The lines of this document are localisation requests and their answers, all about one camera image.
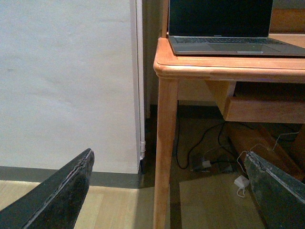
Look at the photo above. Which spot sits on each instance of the wooden keyboard tray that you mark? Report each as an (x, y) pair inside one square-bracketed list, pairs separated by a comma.
[(266, 103)]

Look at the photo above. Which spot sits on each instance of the grey power strip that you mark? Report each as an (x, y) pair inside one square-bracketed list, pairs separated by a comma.
[(200, 164)]

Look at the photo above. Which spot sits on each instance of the grey laptop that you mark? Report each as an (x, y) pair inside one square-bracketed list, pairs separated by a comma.
[(225, 27)]

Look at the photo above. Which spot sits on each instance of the white pipe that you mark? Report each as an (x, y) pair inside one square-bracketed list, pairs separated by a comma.
[(139, 33)]

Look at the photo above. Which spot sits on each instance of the white power adapter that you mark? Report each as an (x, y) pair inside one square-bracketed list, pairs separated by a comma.
[(242, 182)]

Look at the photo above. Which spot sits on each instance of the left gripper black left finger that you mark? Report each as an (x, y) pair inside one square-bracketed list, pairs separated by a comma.
[(56, 202)]

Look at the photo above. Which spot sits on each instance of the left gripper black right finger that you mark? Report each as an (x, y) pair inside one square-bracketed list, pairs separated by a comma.
[(280, 196)]

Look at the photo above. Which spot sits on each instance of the wooden desk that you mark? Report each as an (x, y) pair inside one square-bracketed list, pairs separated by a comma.
[(221, 74)]

